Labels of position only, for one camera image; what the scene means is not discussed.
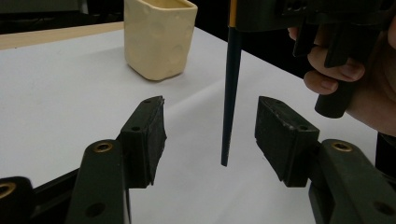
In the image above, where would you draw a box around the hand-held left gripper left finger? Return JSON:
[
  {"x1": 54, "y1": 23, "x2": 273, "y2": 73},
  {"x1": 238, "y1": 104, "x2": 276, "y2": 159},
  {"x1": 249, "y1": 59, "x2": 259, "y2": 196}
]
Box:
[{"x1": 116, "y1": 95, "x2": 168, "y2": 190}]

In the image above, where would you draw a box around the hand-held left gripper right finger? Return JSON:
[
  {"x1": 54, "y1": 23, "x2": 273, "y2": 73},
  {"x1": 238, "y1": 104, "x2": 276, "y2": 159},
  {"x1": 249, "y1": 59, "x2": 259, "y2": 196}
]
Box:
[{"x1": 254, "y1": 95, "x2": 321, "y2": 189}]

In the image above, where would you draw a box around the dark chopstick with pale handle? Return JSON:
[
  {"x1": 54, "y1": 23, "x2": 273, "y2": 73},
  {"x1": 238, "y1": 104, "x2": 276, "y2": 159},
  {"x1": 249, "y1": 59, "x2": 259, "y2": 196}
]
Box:
[{"x1": 220, "y1": 0, "x2": 245, "y2": 168}]

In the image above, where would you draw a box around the cream square cup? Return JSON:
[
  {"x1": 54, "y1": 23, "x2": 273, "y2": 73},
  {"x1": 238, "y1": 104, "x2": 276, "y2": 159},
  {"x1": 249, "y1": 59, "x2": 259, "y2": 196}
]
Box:
[{"x1": 123, "y1": 0, "x2": 199, "y2": 82}]

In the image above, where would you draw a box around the white table sheet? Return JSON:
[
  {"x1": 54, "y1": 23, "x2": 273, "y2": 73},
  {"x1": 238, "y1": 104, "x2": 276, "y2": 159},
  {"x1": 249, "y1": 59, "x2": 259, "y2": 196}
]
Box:
[{"x1": 0, "y1": 25, "x2": 379, "y2": 224}]

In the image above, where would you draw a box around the wooden table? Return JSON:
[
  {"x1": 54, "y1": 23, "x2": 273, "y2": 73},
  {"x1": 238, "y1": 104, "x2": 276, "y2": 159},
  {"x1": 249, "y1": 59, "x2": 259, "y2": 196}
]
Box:
[{"x1": 0, "y1": 21, "x2": 125, "y2": 51}]

